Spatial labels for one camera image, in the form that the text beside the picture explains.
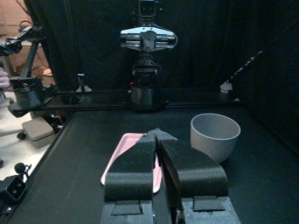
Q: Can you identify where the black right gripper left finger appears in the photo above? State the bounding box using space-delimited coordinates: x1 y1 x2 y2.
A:
99 128 158 224

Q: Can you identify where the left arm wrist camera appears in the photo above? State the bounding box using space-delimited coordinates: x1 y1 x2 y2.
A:
138 0 158 18

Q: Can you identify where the pink rectangular plate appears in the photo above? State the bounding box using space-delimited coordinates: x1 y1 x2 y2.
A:
99 132 164 194

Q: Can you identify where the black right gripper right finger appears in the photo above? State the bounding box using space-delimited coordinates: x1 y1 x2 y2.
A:
155 128 243 224

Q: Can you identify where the black cloth curtain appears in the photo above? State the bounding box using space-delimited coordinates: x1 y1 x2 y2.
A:
23 0 299 154

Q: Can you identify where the beige box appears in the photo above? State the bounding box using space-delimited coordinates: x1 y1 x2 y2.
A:
22 116 59 150

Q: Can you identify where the white tag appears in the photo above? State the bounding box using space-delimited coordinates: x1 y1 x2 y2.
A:
219 80 235 95

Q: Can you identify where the white clamp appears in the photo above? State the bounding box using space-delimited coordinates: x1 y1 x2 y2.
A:
75 73 94 94

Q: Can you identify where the grey round cup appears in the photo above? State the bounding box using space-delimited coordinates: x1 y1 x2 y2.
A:
190 113 242 165

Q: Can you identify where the person's hand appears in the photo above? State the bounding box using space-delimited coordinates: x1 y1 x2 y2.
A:
0 67 12 91

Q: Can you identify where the black power adapter box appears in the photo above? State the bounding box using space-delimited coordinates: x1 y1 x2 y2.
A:
0 174 30 206

